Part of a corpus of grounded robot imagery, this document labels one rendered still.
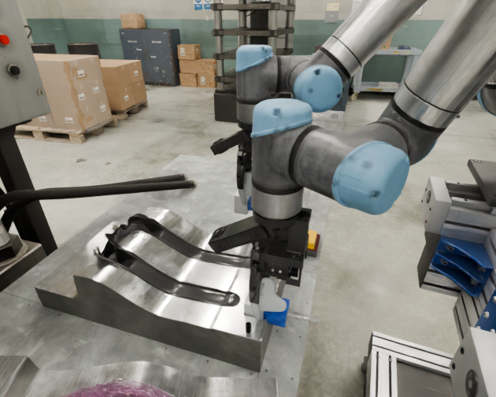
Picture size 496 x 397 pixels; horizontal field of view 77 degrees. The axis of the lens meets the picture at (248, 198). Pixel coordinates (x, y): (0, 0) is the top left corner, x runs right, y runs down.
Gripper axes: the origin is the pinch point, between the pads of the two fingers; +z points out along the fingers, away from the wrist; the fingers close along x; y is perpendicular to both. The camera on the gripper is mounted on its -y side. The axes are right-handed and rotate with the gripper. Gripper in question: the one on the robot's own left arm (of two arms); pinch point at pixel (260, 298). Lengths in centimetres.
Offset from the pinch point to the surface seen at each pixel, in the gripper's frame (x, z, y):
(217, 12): 392, -48, -166
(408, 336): 78, 91, 56
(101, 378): -20.0, 2.1, -18.9
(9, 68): 32, -31, -84
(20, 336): -14.4, 11.1, -45.8
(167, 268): 3.2, 1.6, -21.2
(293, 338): 1.8, 11.0, 6.7
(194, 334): -7.0, 5.2, -10.2
